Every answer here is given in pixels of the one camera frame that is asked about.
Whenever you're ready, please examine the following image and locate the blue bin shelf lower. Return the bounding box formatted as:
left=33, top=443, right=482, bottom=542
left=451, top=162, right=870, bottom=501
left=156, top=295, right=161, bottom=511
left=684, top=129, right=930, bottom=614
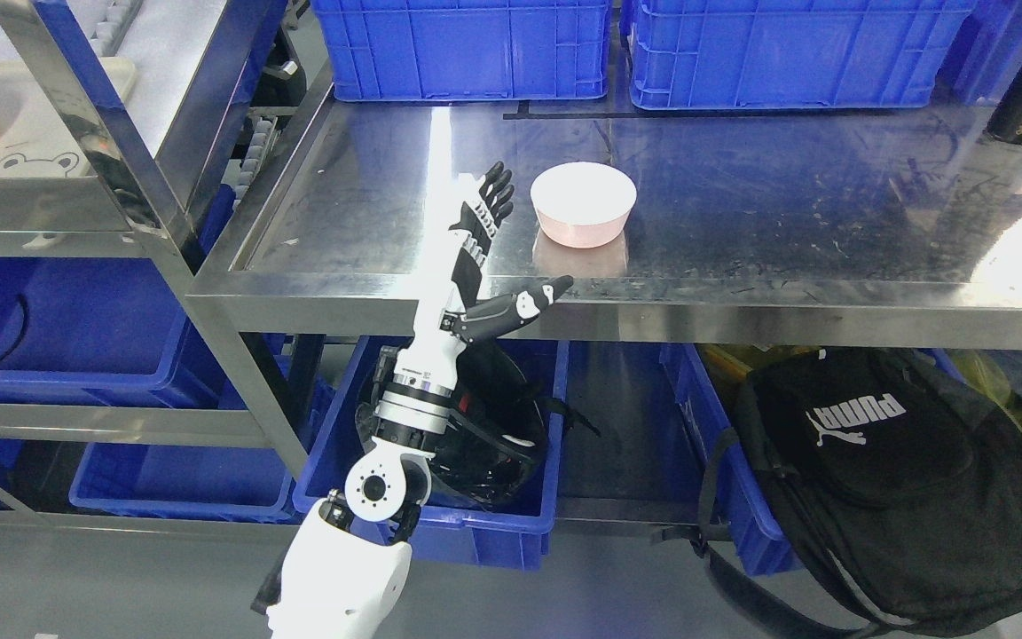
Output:
left=68, top=442, right=301, bottom=524

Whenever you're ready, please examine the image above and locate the blue crate top left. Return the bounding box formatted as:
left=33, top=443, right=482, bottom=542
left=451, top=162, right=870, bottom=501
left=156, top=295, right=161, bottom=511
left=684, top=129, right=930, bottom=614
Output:
left=311, top=1, right=613, bottom=102

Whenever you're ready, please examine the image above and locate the blue crate top right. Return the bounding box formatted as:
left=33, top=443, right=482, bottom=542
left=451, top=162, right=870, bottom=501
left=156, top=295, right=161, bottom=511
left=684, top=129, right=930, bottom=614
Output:
left=619, top=1, right=976, bottom=112

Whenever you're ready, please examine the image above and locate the black puma backpack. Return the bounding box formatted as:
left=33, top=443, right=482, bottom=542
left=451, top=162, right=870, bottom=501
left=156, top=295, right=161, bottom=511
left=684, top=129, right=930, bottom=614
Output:
left=653, top=347, right=1022, bottom=638

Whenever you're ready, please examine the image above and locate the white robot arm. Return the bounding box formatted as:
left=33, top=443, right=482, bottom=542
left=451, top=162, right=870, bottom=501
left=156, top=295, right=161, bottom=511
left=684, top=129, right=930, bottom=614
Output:
left=266, top=328, right=466, bottom=638

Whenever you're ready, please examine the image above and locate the pink ikea bowl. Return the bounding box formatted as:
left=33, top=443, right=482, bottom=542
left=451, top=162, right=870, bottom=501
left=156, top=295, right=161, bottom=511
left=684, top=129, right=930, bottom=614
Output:
left=529, top=162, right=638, bottom=249

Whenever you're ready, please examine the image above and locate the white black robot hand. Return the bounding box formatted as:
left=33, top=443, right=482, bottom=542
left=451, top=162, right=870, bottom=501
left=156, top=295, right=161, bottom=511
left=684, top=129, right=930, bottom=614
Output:
left=434, top=161, right=573, bottom=345

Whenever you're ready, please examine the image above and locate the white foam sheet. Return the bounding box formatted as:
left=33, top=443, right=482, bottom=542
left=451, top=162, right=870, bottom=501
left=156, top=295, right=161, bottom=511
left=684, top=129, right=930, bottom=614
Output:
left=0, top=0, right=230, bottom=156

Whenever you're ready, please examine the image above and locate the black helmet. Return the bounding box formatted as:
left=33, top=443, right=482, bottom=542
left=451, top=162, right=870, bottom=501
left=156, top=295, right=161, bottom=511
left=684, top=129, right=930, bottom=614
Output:
left=355, top=343, right=602, bottom=511

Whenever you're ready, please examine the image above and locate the blue bin shelf upper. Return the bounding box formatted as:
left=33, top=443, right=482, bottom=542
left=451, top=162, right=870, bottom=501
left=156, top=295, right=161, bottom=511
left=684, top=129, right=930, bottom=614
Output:
left=0, top=257, right=224, bottom=408

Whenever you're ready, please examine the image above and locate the steel table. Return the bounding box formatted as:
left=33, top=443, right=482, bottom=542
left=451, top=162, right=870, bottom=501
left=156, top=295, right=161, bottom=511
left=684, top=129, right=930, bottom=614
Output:
left=193, top=77, right=1022, bottom=523

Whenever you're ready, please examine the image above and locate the blue crate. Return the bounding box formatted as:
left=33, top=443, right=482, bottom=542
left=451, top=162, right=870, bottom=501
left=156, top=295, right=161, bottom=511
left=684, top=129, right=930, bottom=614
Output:
left=311, top=1, right=613, bottom=102
left=619, top=1, right=976, bottom=112

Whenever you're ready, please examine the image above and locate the blue bin behind backpack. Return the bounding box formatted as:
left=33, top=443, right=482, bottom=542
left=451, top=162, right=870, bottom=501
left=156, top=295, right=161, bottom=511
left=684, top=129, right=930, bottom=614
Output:
left=658, top=343, right=803, bottom=577

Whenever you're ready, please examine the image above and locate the blue bin shelf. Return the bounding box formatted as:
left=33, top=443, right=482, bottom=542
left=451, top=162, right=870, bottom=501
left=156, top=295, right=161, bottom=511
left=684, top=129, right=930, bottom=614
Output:
left=68, top=442, right=301, bottom=524
left=0, top=257, right=224, bottom=408

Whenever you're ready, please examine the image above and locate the blue bin holding helmet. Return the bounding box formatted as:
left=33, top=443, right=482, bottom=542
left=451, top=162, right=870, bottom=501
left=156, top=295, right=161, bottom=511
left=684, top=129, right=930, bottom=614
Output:
left=292, top=335, right=572, bottom=570

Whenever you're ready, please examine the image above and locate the steel shelf rack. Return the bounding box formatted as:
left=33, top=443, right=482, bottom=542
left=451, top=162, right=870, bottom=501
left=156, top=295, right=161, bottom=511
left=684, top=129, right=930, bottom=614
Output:
left=0, top=1, right=327, bottom=533

